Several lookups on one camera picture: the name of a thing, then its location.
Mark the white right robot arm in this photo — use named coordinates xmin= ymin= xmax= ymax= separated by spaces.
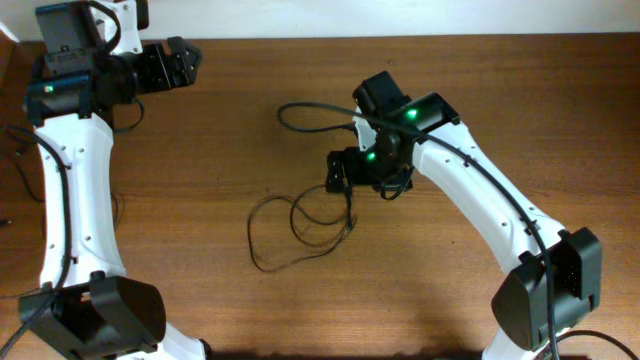
xmin=326 ymin=71 xmax=603 ymax=359

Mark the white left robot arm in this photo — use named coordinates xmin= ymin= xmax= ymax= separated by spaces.
xmin=18 ymin=1 xmax=213 ymax=359

